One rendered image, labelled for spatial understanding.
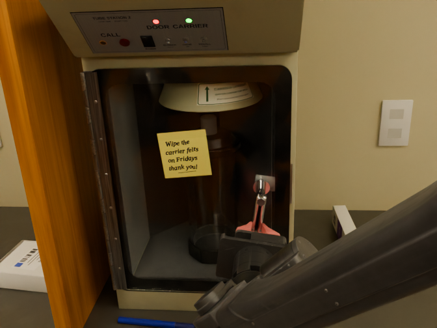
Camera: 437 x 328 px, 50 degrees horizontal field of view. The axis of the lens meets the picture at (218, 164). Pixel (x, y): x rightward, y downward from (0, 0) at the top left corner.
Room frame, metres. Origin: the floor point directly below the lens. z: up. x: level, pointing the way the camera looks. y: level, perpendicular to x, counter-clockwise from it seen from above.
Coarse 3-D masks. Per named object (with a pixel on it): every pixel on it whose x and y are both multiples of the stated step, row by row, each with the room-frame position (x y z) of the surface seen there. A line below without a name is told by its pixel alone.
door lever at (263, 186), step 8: (256, 184) 0.67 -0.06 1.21; (264, 184) 0.67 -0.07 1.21; (256, 192) 0.67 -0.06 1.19; (264, 192) 0.65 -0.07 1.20; (256, 200) 0.63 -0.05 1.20; (264, 200) 0.62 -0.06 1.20; (256, 208) 0.62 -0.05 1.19; (264, 208) 0.62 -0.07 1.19; (256, 216) 0.62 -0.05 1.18; (256, 224) 0.62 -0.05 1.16
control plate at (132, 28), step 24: (96, 24) 0.63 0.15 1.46; (120, 24) 0.63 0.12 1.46; (144, 24) 0.63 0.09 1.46; (168, 24) 0.62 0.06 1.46; (192, 24) 0.62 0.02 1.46; (216, 24) 0.62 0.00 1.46; (96, 48) 0.67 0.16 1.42; (120, 48) 0.67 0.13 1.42; (144, 48) 0.66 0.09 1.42; (168, 48) 0.66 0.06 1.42; (192, 48) 0.66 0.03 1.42; (216, 48) 0.66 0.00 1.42
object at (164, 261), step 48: (144, 96) 0.69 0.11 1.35; (192, 96) 0.68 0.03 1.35; (240, 96) 0.68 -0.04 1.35; (288, 96) 0.67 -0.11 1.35; (144, 144) 0.69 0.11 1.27; (240, 144) 0.68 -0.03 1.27; (288, 144) 0.67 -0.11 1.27; (144, 192) 0.70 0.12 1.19; (192, 192) 0.69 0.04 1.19; (240, 192) 0.68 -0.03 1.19; (288, 192) 0.67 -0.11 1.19; (144, 240) 0.70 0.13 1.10; (192, 240) 0.69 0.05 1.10; (288, 240) 0.67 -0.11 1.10; (144, 288) 0.70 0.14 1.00; (192, 288) 0.69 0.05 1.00
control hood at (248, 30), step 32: (64, 0) 0.60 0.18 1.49; (96, 0) 0.60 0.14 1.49; (128, 0) 0.60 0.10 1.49; (160, 0) 0.60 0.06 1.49; (192, 0) 0.59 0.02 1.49; (224, 0) 0.59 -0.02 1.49; (256, 0) 0.59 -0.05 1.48; (288, 0) 0.58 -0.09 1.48; (64, 32) 0.65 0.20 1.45; (256, 32) 0.63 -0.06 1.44; (288, 32) 0.62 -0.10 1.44
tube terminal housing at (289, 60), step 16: (96, 64) 0.71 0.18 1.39; (112, 64) 0.71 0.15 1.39; (128, 64) 0.71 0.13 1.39; (144, 64) 0.70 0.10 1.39; (160, 64) 0.70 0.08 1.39; (176, 64) 0.70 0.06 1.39; (192, 64) 0.70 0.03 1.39; (208, 64) 0.69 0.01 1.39; (224, 64) 0.69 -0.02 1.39; (240, 64) 0.69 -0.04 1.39; (256, 64) 0.69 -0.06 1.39; (272, 64) 0.68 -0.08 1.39; (288, 64) 0.68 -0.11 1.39; (128, 304) 0.71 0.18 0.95; (144, 304) 0.71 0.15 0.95; (160, 304) 0.71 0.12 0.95; (176, 304) 0.70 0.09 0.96; (192, 304) 0.70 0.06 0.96
